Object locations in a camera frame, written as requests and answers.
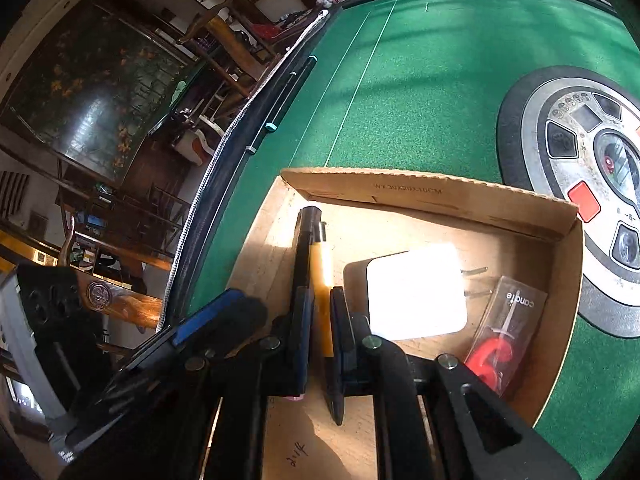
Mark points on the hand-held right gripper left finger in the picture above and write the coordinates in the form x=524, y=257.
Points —
x=301, y=345

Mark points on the floral wall painting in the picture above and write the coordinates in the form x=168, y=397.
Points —
x=90, y=90

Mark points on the round table control panel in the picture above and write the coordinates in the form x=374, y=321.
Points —
x=550, y=110

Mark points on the wooden chair round medallion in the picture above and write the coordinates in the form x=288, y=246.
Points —
x=125, y=305

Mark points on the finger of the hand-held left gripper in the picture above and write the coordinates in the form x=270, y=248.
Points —
x=205, y=317

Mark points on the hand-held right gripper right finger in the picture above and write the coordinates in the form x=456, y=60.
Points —
x=341, y=340

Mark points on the shallow cardboard box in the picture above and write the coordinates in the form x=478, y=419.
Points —
x=400, y=230

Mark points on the black stick teal tip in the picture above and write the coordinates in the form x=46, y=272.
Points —
x=270, y=115
x=292, y=92

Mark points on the red number candle packet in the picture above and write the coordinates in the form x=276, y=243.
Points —
x=500, y=350

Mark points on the white charger plug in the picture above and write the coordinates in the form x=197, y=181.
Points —
x=415, y=295

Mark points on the wooden armchair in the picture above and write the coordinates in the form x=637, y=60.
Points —
x=225, y=35

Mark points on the red plastic bag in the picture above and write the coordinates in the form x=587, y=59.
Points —
x=266, y=32

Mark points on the white red toy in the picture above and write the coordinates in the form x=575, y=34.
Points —
x=197, y=142

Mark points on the yellow and black pen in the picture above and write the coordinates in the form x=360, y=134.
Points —
x=305, y=250

